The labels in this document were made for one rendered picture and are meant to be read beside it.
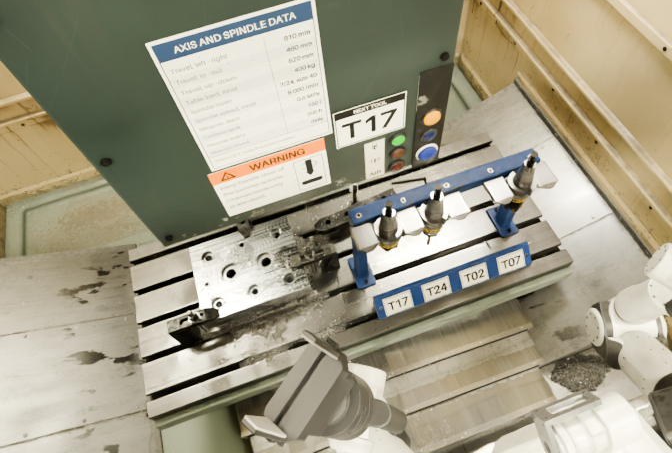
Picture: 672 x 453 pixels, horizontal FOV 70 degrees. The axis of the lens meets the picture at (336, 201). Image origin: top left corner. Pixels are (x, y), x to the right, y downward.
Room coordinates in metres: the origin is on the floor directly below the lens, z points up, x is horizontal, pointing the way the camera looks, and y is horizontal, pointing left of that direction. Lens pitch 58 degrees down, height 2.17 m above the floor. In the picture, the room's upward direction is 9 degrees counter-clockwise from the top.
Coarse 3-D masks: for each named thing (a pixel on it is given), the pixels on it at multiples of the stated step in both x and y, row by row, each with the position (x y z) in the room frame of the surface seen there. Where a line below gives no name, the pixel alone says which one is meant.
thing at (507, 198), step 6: (486, 180) 0.58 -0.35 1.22; (492, 180) 0.58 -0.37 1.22; (498, 180) 0.58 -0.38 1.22; (504, 180) 0.57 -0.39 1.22; (486, 186) 0.57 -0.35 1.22; (492, 186) 0.56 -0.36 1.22; (498, 186) 0.56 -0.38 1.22; (504, 186) 0.56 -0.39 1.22; (492, 192) 0.55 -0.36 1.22; (498, 192) 0.54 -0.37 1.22; (504, 192) 0.54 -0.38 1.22; (510, 192) 0.54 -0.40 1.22; (492, 198) 0.53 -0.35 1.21; (498, 198) 0.53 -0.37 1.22; (504, 198) 0.53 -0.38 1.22; (510, 198) 0.52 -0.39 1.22; (504, 204) 0.51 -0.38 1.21
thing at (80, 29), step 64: (0, 0) 0.35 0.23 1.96; (64, 0) 0.36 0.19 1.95; (128, 0) 0.37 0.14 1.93; (192, 0) 0.38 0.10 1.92; (256, 0) 0.39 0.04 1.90; (320, 0) 0.40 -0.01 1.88; (384, 0) 0.41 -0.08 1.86; (448, 0) 0.43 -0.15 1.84; (64, 64) 0.35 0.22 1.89; (128, 64) 0.36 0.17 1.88; (384, 64) 0.41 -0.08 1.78; (64, 128) 0.35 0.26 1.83; (128, 128) 0.36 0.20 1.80; (128, 192) 0.35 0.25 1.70; (192, 192) 0.36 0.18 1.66; (320, 192) 0.39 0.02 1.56
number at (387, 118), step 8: (400, 104) 0.42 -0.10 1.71; (376, 112) 0.41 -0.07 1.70; (384, 112) 0.41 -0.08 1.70; (392, 112) 0.41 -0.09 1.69; (400, 112) 0.42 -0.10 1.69; (368, 120) 0.41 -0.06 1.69; (376, 120) 0.41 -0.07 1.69; (384, 120) 0.41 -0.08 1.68; (392, 120) 0.41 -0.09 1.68; (368, 128) 0.41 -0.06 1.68; (376, 128) 0.41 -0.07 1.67; (384, 128) 0.41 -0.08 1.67
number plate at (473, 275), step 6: (480, 264) 0.48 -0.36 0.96; (462, 270) 0.47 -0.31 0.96; (468, 270) 0.47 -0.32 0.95; (474, 270) 0.47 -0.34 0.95; (480, 270) 0.47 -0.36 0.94; (486, 270) 0.47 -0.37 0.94; (462, 276) 0.46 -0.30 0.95; (468, 276) 0.46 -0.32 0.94; (474, 276) 0.46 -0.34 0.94; (480, 276) 0.46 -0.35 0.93; (486, 276) 0.46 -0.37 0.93; (462, 282) 0.45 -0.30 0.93; (468, 282) 0.45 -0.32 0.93; (474, 282) 0.45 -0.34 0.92
